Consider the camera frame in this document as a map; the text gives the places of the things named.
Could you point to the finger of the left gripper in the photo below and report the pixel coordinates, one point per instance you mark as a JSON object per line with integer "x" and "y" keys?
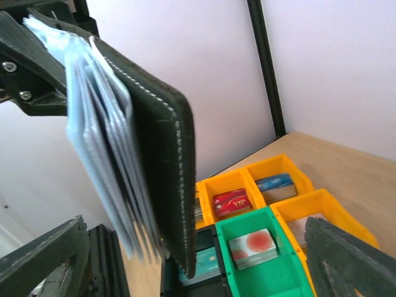
{"x": 34, "y": 80}

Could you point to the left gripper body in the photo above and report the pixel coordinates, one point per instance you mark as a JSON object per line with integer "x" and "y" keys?
{"x": 72, "y": 12}

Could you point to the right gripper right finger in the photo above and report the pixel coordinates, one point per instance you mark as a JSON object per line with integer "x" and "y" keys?
{"x": 341, "y": 264}

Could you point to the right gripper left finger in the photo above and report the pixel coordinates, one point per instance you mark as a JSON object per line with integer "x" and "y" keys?
{"x": 58, "y": 259}

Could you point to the black leather card holder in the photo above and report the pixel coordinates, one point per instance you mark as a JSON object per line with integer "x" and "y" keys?
{"x": 163, "y": 135}

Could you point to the white floral card stack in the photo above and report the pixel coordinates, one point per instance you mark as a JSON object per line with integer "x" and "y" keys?
{"x": 298, "y": 228}

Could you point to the red circle card stack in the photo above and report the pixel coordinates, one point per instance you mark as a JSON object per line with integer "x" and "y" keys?
{"x": 253, "y": 249}

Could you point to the blue VIP card stack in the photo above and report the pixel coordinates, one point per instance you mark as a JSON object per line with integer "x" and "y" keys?
{"x": 277, "y": 187}

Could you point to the red VIP card stack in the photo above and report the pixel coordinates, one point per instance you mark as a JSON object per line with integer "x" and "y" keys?
{"x": 231, "y": 202}

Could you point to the teal card stack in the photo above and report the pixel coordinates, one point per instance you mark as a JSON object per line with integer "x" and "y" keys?
{"x": 206, "y": 267}

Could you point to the black card stack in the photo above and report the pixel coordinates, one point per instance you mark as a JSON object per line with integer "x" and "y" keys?
{"x": 198, "y": 214}

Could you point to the green bin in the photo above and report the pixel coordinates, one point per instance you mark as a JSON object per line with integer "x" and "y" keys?
{"x": 283, "y": 276}

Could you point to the yellow bin far left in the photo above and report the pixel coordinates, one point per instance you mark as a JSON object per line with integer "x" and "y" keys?
{"x": 276, "y": 165}

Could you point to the black bin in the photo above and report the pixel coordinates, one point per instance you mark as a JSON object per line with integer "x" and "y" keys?
{"x": 210, "y": 278}

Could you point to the yellow bin near left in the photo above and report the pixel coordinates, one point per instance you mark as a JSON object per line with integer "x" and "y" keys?
{"x": 236, "y": 179}

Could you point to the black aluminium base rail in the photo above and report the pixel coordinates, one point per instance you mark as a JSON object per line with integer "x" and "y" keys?
{"x": 106, "y": 263}

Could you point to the left black frame post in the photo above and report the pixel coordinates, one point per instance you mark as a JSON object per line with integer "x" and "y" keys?
{"x": 263, "y": 48}

